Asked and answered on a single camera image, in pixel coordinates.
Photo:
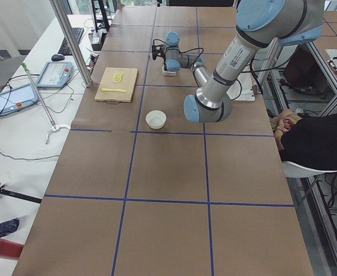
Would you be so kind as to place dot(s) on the yellow plastic knife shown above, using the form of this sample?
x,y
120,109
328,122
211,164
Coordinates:
x,y
113,90

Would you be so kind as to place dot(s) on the seated person black shirt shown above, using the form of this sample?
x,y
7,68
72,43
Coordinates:
x,y
310,142

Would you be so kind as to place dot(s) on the teach pendant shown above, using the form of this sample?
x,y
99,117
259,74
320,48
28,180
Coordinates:
x,y
17,99
55,75

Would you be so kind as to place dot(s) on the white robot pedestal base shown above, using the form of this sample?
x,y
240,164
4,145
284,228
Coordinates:
x,y
242,88

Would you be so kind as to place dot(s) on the white ceramic bowl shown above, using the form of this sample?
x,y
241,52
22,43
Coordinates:
x,y
155,119

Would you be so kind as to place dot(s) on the aluminium frame post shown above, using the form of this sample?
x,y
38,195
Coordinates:
x,y
65,25

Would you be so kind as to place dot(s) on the white chair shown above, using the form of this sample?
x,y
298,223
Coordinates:
x,y
293,170

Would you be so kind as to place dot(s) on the bamboo cutting board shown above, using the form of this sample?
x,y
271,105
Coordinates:
x,y
128,82

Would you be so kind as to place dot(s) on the lemon slice one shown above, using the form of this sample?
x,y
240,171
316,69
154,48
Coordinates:
x,y
117,80

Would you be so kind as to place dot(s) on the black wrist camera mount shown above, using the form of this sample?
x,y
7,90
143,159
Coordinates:
x,y
156,51

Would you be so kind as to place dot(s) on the black computer mouse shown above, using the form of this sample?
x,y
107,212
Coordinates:
x,y
57,57

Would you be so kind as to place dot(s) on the teach pendant near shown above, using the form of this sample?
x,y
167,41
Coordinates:
x,y
17,99

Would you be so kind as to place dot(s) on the red cylinder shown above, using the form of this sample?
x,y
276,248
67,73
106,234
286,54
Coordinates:
x,y
10,250

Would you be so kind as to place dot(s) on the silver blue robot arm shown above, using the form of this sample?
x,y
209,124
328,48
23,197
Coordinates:
x,y
257,24

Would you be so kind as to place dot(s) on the teach pendant far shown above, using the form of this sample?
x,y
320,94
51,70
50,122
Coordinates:
x,y
55,75

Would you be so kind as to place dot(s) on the grabber stick tool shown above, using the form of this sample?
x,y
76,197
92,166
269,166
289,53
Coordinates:
x,y
54,126

